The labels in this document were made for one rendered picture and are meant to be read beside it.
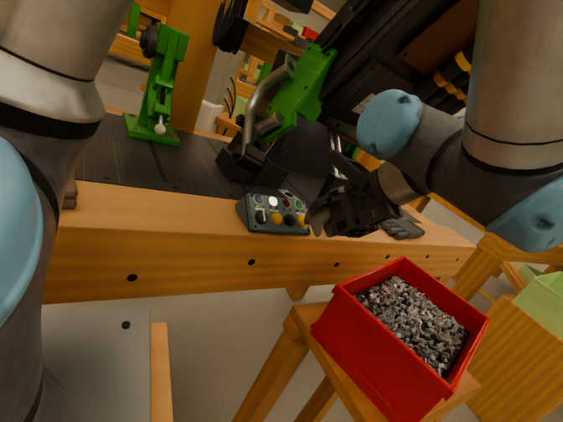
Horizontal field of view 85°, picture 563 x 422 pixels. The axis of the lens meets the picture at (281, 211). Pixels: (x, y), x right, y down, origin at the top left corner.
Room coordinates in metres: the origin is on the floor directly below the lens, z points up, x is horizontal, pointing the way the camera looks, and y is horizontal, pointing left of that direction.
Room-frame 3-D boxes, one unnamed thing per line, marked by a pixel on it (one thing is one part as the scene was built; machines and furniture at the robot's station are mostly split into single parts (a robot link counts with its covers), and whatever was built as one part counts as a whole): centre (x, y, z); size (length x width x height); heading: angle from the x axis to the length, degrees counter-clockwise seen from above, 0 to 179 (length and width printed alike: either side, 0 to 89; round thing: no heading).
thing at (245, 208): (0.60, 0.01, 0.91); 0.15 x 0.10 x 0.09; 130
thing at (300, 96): (0.85, 0.07, 1.17); 0.13 x 0.12 x 0.20; 130
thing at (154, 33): (0.77, 0.46, 1.12); 0.07 x 0.03 x 0.08; 40
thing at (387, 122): (0.38, -0.11, 1.18); 0.11 x 0.11 x 0.08; 36
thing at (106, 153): (0.95, 0.05, 0.89); 1.10 x 0.42 x 0.02; 130
